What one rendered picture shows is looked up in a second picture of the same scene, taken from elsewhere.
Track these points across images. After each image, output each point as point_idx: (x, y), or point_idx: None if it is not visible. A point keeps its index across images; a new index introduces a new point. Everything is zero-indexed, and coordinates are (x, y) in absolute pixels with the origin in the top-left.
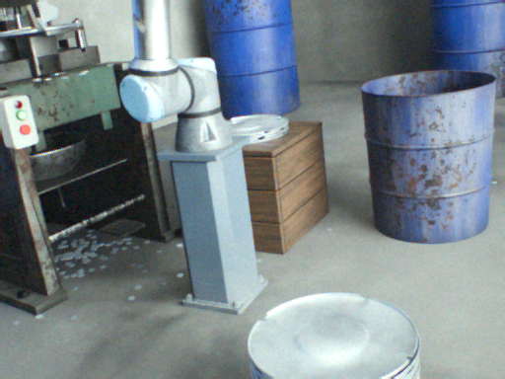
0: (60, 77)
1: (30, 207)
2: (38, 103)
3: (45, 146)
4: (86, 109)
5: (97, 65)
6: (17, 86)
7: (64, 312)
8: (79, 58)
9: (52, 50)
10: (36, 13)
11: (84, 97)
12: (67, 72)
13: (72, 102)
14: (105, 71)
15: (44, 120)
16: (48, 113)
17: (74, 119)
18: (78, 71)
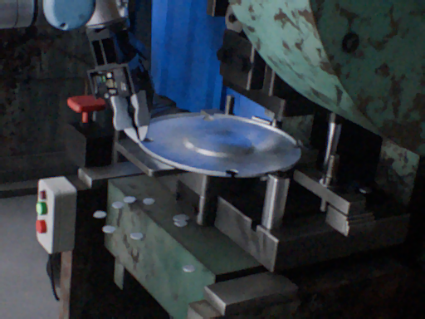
0: (152, 222)
1: (61, 317)
2: (126, 228)
3: (120, 286)
4: (165, 296)
5: (228, 262)
6: (115, 187)
7: None
8: (243, 233)
9: (196, 185)
10: (111, 108)
11: (168, 277)
12: (184, 228)
13: (154, 267)
14: (202, 274)
15: (125, 255)
16: (131, 251)
17: (150, 292)
18: (173, 236)
